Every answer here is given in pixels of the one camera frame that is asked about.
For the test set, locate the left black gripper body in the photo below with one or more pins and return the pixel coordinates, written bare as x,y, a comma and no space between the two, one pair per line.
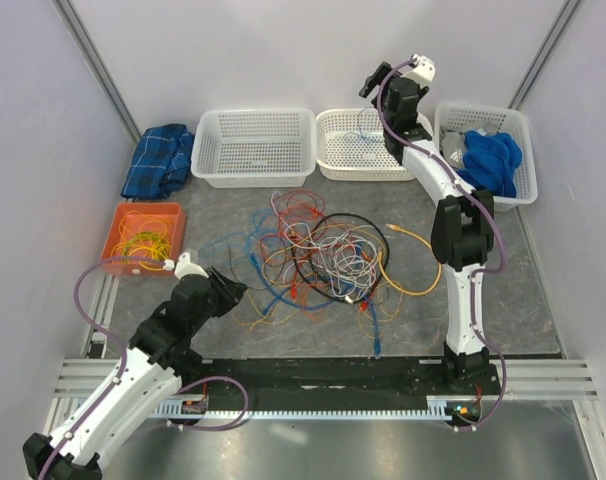
220,298

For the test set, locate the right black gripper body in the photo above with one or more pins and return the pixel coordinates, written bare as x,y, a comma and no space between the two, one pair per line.
378,78

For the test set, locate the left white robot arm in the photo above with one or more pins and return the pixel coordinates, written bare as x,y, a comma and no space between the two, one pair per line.
157,363

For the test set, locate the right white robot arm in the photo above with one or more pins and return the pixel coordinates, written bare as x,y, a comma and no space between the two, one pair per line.
464,231

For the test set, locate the middle white perforated basket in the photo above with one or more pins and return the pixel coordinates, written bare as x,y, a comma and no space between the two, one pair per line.
350,147

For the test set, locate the white perforated basket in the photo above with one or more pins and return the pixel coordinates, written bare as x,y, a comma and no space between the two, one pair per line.
255,148
350,147
509,121

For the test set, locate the right white perforated basket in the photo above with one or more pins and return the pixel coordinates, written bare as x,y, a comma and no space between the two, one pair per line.
509,121

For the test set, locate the orange plastic tray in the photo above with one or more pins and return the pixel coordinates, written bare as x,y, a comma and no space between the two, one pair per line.
142,236

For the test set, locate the grey cloth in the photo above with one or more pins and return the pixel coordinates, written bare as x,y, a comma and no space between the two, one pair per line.
452,140

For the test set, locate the left white perforated basket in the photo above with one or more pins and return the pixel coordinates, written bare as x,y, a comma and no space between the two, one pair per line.
255,148

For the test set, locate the blue plaid cloth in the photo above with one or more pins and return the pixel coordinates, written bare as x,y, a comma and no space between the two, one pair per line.
160,164

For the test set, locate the blue towel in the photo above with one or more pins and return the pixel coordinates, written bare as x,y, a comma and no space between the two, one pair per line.
490,162

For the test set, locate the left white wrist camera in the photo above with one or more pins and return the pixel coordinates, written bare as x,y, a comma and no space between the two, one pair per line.
185,265

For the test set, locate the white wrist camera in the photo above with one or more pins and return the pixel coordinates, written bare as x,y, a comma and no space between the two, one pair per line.
422,71
185,265

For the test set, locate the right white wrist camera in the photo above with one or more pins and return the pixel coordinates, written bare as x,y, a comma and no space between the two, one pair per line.
422,71

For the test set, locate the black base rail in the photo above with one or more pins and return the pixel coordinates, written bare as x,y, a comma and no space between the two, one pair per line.
345,382

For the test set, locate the light blue cable duct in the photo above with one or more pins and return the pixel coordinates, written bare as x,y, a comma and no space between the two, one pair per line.
175,409

